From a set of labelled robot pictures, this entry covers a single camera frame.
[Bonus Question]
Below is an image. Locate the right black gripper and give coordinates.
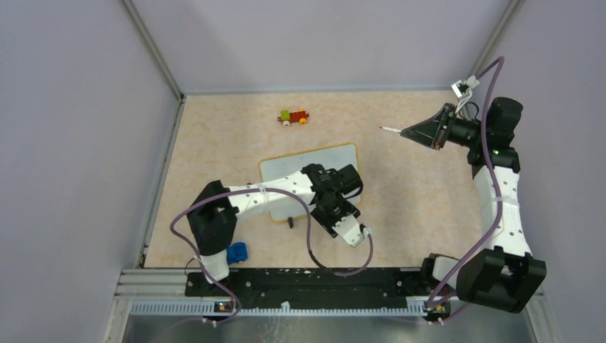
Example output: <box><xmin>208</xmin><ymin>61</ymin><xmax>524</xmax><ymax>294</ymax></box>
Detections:
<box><xmin>402</xmin><ymin>103</ymin><xmax>487</xmax><ymax>150</ymax></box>

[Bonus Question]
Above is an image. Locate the red white marker pen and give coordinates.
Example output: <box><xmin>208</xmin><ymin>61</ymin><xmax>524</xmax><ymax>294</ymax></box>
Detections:
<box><xmin>380</xmin><ymin>126</ymin><xmax>402</xmax><ymax>134</ymax></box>

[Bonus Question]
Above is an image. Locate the white whiteboard yellow edge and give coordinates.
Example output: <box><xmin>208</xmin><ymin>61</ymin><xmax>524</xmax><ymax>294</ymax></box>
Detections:
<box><xmin>259</xmin><ymin>143</ymin><xmax>359</xmax><ymax>223</ymax></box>

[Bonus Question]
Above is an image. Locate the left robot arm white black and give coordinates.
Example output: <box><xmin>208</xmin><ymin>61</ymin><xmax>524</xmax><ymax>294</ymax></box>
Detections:
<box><xmin>186</xmin><ymin>164</ymin><xmax>370</xmax><ymax>296</ymax></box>

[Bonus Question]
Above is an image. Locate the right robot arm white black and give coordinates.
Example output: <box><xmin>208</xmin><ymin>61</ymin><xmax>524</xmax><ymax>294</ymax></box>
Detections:
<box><xmin>399</xmin><ymin>97</ymin><xmax>547</xmax><ymax>313</ymax></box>

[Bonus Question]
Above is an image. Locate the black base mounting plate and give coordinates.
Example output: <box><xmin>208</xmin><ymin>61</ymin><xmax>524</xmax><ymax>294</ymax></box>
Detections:
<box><xmin>184</xmin><ymin>267</ymin><xmax>438</xmax><ymax>309</ymax></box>

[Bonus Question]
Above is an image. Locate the blue toy car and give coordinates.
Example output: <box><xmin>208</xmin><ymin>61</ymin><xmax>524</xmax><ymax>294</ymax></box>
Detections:
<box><xmin>227</xmin><ymin>242</ymin><xmax>249</xmax><ymax>265</ymax></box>

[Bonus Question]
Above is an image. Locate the red green brick toy car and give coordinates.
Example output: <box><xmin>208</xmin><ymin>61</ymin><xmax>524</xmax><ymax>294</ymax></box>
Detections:
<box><xmin>277</xmin><ymin>109</ymin><xmax>309</xmax><ymax>127</ymax></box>

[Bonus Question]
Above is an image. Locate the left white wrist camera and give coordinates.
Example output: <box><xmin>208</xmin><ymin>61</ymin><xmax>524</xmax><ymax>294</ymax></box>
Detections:
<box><xmin>332</xmin><ymin>216</ymin><xmax>370</xmax><ymax>248</ymax></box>

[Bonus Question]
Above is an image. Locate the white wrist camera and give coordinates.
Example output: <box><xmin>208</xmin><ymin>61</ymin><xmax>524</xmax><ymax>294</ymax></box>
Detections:
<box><xmin>332</xmin><ymin>216</ymin><xmax>370</xmax><ymax>248</ymax></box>
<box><xmin>451</xmin><ymin>75</ymin><xmax>480</xmax><ymax>114</ymax></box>

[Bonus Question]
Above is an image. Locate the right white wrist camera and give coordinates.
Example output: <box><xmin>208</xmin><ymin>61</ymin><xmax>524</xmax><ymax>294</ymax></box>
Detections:
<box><xmin>451</xmin><ymin>75</ymin><xmax>480</xmax><ymax>114</ymax></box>

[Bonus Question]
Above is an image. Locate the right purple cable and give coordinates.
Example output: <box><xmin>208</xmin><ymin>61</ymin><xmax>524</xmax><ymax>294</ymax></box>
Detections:
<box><xmin>423</xmin><ymin>56</ymin><xmax>506</xmax><ymax>325</ymax></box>

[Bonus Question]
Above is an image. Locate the aluminium frame rail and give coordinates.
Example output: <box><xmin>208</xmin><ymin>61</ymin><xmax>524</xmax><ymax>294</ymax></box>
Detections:
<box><xmin>101</xmin><ymin>267</ymin><xmax>562</xmax><ymax>343</ymax></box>

